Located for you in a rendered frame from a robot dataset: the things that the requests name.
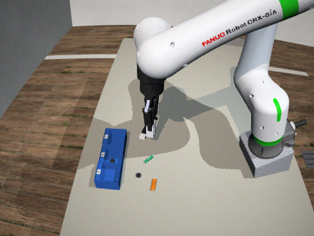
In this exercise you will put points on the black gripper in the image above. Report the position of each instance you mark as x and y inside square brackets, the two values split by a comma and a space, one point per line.
[151, 93]

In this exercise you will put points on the blue rack of bins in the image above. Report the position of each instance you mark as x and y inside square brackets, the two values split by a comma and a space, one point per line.
[107, 171]

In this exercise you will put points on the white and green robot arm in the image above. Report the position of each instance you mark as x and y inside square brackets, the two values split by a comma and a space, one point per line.
[162, 51]

